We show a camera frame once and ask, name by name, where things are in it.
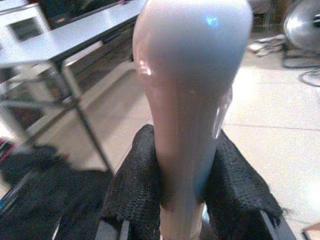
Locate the brown cardboard piece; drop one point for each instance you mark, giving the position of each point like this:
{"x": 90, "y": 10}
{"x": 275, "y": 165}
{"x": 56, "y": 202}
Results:
{"x": 312, "y": 232}

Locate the black fuzzy mat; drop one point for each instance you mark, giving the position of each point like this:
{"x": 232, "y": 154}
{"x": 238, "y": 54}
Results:
{"x": 50, "y": 195}

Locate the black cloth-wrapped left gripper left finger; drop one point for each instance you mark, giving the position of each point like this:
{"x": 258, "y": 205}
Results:
{"x": 135, "y": 190}

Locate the white metal-legged table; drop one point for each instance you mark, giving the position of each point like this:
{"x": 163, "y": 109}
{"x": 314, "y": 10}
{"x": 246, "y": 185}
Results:
{"x": 75, "y": 37}

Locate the white box-shaped appliance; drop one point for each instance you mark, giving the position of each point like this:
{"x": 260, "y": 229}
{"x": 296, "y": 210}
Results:
{"x": 23, "y": 25}

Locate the silver floor fan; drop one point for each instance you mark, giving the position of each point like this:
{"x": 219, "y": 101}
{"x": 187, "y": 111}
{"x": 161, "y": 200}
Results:
{"x": 302, "y": 27}

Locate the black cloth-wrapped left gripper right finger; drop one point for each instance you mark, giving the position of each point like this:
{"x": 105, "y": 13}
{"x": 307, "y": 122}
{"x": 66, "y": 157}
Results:
{"x": 235, "y": 190}

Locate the white power strip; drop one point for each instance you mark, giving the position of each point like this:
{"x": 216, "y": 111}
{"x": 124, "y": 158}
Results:
{"x": 267, "y": 45}

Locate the round dark fan base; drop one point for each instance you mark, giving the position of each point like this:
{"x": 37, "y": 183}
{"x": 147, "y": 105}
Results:
{"x": 311, "y": 78}

